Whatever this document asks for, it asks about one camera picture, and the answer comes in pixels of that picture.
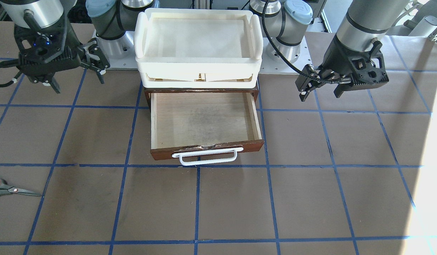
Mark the white plastic tray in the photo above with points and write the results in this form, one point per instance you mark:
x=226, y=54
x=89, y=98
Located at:
x=198, y=49

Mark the white drawer handle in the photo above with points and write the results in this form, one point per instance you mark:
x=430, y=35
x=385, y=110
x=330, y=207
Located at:
x=207, y=154

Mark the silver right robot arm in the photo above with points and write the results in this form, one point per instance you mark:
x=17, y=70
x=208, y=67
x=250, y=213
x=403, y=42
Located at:
x=111, y=18

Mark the grey orange scissors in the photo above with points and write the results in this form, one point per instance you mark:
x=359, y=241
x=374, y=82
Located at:
x=6, y=189

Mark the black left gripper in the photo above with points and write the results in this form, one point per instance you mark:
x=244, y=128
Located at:
x=334, y=56

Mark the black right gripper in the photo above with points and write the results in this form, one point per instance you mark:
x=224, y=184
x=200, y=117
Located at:
x=73, y=42

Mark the light wooden drawer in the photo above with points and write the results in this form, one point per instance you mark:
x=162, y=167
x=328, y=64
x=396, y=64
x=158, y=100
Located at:
x=199, y=123

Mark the dark brown wooden cabinet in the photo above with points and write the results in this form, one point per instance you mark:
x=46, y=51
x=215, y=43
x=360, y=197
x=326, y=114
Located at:
x=149, y=91

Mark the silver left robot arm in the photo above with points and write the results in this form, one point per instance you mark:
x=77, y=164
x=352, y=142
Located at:
x=285, y=25

